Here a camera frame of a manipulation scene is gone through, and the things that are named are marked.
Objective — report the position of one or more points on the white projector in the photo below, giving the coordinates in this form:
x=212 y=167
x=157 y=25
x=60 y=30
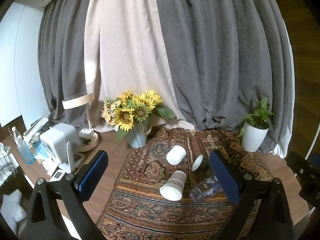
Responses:
x=60 y=142

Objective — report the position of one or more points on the white power strip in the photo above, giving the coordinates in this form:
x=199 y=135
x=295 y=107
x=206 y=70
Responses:
x=86 y=132

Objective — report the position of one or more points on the patterned table cloth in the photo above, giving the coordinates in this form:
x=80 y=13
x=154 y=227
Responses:
x=145 y=205

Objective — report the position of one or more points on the green leafy plant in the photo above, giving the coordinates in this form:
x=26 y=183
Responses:
x=258 y=115

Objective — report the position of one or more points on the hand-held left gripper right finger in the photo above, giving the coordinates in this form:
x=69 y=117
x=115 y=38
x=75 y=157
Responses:
x=225 y=177

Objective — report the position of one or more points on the striped cloth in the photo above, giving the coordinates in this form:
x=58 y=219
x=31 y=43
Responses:
x=13 y=207

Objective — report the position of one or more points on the sunflower bouquet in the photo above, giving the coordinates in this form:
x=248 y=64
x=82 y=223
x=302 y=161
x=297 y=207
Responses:
x=132 y=112

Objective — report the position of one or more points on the small white timer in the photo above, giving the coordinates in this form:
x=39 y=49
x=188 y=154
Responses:
x=57 y=175

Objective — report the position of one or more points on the clear plastic cup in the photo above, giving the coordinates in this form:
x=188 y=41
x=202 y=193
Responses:
x=206 y=189

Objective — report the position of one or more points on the white board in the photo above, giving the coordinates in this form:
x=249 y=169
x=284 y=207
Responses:
x=20 y=62

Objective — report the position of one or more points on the white plant pot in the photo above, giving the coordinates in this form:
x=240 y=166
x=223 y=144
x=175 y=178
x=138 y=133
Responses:
x=253 y=138

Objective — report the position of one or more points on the dark green cup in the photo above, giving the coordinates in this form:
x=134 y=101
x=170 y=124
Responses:
x=199 y=163

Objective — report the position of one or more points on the blue-grey ribbed vase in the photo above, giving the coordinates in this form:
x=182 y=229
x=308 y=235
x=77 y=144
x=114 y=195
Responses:
x=137 y=137

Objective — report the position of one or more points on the checked paper cup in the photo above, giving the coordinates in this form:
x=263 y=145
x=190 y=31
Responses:
x=173 y=185

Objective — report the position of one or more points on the grey curtain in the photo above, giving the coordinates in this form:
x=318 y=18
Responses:
x=62 y=62
x=225 y=62

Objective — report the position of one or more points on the white cup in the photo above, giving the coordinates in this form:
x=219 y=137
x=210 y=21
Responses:
x=176 y=155

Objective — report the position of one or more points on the stack of books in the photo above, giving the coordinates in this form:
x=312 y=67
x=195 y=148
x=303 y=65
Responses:
x=36 y=128

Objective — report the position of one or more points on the beige curtain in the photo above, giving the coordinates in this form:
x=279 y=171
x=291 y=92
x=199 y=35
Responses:
x=130 y=55

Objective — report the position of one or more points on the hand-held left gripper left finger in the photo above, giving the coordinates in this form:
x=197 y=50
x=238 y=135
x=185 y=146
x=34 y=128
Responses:
x=92 y=175

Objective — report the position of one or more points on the clear bottle blue liquid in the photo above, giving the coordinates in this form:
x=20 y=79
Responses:
x=23 y=150

